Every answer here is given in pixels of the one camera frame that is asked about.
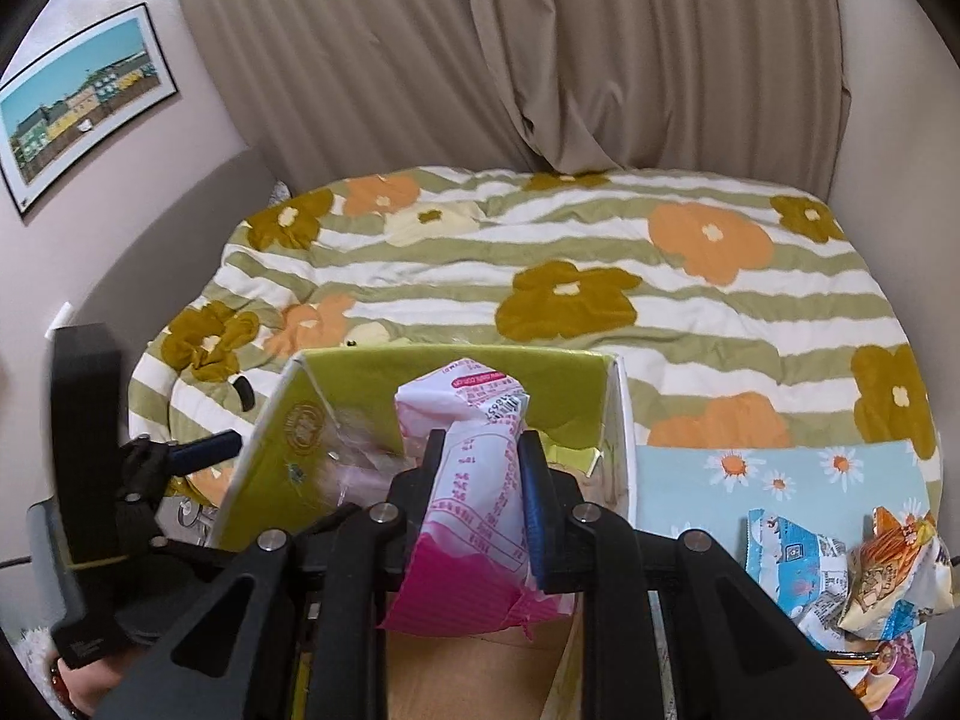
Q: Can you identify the white wall switch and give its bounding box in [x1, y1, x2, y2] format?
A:
[44, 301, 75, 341]

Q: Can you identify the person's left hand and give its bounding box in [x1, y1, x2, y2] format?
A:
[50, 647, 146, 718]

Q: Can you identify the pink white snack packet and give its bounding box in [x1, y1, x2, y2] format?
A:
[382, 358, 574, 637]

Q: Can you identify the green cardboard box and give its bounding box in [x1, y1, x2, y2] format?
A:
[213, 344, 636, 718]

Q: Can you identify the orange cream snack packet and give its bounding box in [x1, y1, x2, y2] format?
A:
[838, 507, 958, 642]

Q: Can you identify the blue white snack packet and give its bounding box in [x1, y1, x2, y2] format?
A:
[745, 509, 850, 652]

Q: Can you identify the light blue daisy cloth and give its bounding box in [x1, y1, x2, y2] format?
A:
[635, 440, 932, 691]

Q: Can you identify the floral striped bed quilt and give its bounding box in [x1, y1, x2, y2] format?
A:
[128, 167, 942, 489]

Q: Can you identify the purple snack packet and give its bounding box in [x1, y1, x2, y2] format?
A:
[854, 634, 918, 720]

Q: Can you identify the beige curtain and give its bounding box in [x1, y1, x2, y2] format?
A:
[179, 0, 848, 195]

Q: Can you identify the framed town picture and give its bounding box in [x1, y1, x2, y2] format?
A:
[2, 4, 178, 218]

